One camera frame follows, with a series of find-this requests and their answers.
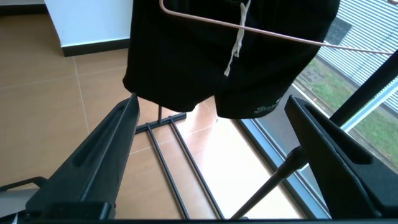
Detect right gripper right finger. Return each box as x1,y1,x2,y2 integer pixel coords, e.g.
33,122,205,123
284,95,398,220

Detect black clothes rack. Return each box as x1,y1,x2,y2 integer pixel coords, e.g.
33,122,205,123
134,49,398,220

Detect pink clothes hanger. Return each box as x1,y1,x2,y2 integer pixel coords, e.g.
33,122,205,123
159,0,394,57

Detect window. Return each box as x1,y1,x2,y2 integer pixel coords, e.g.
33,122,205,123
236,0,398,220

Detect black shorts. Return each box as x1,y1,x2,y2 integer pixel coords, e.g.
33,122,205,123
122,0,341,120

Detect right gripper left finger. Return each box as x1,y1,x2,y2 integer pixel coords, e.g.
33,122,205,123
25,93,141,220

